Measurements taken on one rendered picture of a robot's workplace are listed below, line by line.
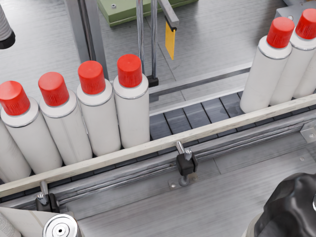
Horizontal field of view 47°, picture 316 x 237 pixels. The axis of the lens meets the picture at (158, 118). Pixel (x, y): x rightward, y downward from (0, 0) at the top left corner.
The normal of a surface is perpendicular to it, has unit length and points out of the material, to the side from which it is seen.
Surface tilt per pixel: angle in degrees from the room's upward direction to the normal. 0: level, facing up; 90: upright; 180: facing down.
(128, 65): 3
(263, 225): 90
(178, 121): 0
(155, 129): 0
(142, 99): 90
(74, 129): 90
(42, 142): 90
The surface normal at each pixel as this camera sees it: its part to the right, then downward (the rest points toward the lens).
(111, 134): 0.61, 0.66
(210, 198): 0.00, -0.57
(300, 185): -0.33, -0.61
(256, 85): -0.61, 0.65
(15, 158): 0.87, 0.41
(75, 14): 0.33, 0.78
